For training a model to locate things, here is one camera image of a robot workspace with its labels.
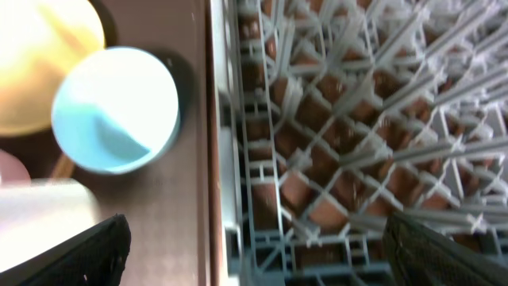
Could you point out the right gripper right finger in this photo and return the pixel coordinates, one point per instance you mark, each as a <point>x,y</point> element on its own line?
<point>418,255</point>

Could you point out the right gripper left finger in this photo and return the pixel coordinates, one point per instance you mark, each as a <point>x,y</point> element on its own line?
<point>95,257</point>

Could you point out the white green cup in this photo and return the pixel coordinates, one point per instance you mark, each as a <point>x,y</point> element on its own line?
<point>40,215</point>

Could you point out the grey dishwasher rack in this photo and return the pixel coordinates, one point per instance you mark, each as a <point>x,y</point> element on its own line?
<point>333,115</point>

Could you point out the brown serving tray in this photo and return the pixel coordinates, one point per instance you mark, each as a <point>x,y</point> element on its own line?
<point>166,202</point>

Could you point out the light blue bowl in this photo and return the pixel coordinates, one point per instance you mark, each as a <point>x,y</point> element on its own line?
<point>116,111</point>

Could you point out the yellow plate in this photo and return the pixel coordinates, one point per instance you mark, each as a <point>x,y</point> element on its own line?
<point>41,41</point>

